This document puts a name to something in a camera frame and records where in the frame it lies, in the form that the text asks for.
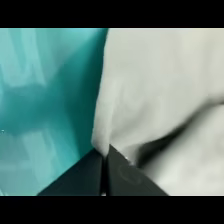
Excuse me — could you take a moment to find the grey-brown shirt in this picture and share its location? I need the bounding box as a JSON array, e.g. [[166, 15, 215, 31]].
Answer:
[[91, 28, 224, 196]]

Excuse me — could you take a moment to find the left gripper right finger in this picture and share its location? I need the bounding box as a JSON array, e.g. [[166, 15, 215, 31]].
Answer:
[[106, 143, 170, 196]]

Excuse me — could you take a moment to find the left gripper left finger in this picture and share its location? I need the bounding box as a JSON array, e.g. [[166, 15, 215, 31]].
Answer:
[[37, 148, 104, 196]]

